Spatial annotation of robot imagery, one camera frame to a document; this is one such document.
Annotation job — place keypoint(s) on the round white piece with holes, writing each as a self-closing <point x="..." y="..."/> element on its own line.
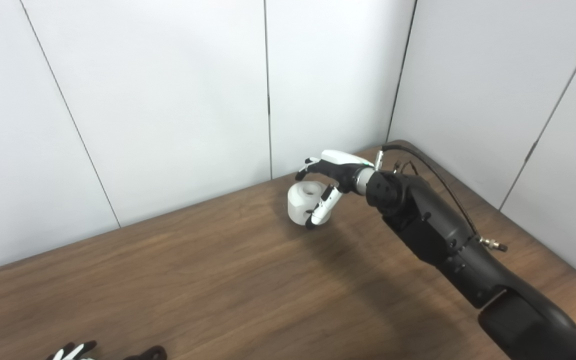
<point x="300" y="202"/>

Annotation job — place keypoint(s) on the black flanged holder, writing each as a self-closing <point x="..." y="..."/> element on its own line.
<point x="150" y="354"/>

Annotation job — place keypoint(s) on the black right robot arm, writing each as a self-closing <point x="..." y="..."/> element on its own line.
<point x="433" y="225"/>

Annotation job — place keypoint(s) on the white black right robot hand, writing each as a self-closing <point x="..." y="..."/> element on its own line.
<point x="343" y="162"/>

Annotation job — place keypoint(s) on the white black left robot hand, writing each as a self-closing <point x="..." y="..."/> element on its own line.
<point x="70" y="352"/>

